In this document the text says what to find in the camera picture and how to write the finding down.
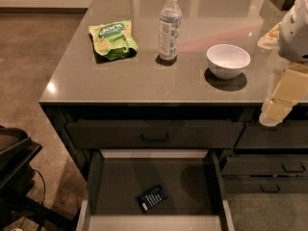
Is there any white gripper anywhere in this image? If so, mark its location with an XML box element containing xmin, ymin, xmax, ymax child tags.
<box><xmin>257</xmin><ymin>0</ymin><xmax>308</xmax><ymax>127</ymax></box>

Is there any dark blue rxbar wrapper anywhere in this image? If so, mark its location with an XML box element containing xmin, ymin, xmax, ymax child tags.
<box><xmin>138</xmin><ymin>185</ymin><xmax>167</xmax><ymax>213</ymax></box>

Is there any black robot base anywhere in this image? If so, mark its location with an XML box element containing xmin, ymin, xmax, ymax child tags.
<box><xmin>0</xmin><ymin>126</ymin><xmax>73</xmax><ymax>231</ymax></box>

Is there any top right drawer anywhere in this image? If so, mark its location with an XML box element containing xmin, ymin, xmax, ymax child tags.
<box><xmin>236</xmin><ymin>120</ymin><xmax>308</xmax><ymax>149</ymax></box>

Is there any middle right drawer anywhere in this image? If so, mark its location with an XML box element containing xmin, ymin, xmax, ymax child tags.
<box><xmin>221</xmin><ymin>154</ymin><xmax>308</xmax><ymax>176</ymax></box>

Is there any bottom right drawer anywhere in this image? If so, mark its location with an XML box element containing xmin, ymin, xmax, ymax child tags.
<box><xmin>223</xmin><ymin>177</ymin><xmax>308</xmax><ymax>193</ymax></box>

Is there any dark counter cabinet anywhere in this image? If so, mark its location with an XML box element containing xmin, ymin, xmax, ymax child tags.
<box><xmin>40</xmin><ymin>0</ymin><xmax>307</xmax><ymax>172</ymax></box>

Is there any open middle drawer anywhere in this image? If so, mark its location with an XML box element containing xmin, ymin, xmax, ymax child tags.
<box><xmin>76</xmin><ymin>149</ymin><xmax>235</xmax><ymax>231</ymax></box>

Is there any top left drawer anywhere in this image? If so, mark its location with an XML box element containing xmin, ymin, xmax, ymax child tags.
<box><xmin>66</xmin><ymin>120</ymin><xmax>244</xmax><ymax>149</ymax></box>

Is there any white bowl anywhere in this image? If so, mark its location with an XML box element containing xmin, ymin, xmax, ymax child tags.
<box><xmin>206</xmin><ymin>44</ymin><xmax>250</xmax><ymax>80</ymax></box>

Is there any clear plastic water bottle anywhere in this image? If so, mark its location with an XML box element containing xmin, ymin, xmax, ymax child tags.
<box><xmin>159</xmin><ymin>0</ymin><xmax>182</xmax><ymax>61</ymax></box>

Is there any green snack bag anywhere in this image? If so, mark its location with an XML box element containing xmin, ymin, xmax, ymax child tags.
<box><xmin>89</xmin><ymin>19</ymin><xmax>139</xmax><ymax>61</ymax></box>

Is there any black cable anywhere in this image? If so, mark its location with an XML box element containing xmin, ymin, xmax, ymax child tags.
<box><xmin>30</xmin><ymin>167</ymin><xmax>47</xmax><ymax>207</ymax></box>

